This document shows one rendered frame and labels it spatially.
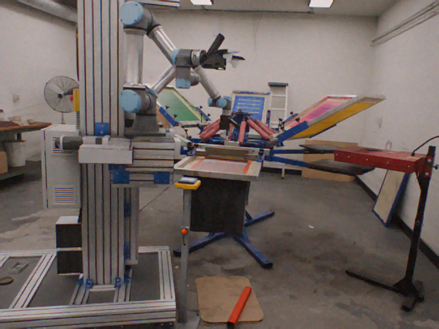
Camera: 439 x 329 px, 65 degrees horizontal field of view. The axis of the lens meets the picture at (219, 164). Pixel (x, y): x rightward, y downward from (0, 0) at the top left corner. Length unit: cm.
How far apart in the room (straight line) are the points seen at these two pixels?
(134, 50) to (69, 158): 75
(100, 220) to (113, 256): 26
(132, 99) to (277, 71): 527
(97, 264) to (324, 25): 582
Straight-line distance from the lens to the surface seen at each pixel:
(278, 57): 692
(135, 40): 187
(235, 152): 280
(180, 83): 176
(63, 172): 222
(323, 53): 697
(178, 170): 229
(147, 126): 196
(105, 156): 188
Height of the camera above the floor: 148
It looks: 11 degrees down
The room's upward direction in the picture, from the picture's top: 3 degrees clockwise
